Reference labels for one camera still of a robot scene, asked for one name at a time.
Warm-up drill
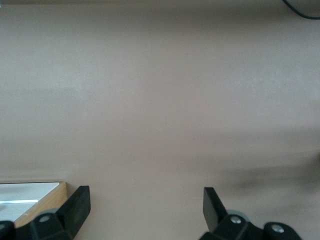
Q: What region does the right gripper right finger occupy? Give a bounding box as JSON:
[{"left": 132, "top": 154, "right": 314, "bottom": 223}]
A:
[{"left": 199, "top": 186, "right": 302, "bottom": 240}]

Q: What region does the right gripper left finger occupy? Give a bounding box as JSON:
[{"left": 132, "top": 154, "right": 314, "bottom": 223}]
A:
[{"left": 13, "top": 185, "right": 92, "bottom": 240}]

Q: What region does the wooden drawer cabinet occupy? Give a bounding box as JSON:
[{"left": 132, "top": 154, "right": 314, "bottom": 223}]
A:
[{"left": 0, "top": 181, "right": 69, "bottom": 230}]

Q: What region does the white drawer without handle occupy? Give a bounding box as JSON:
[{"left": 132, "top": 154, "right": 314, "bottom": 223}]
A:
[{"left": 0, "top": 182, "right": 61, "bottom": 202}]

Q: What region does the looping black cable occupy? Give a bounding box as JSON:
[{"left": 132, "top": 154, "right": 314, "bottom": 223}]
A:
[{"left": 281, "top": 0, "right": 320, "bottom": 20}]

